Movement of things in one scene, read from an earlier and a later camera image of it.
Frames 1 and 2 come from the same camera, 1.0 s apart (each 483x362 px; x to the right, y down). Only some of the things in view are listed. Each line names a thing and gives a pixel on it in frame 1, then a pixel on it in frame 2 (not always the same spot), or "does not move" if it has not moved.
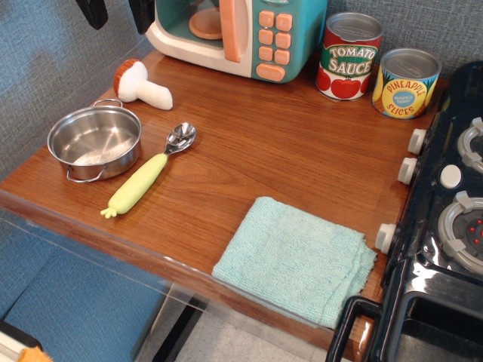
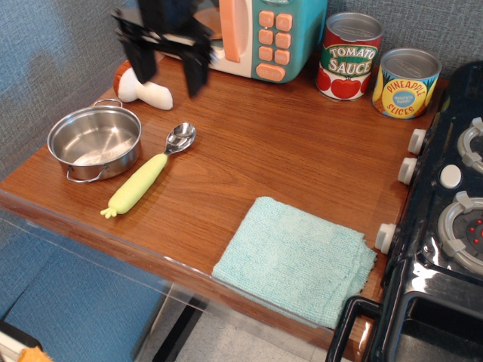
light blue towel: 294,265 does not move
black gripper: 143,12 → 167,23
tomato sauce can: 349,54 does not move
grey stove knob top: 416,140 does not move
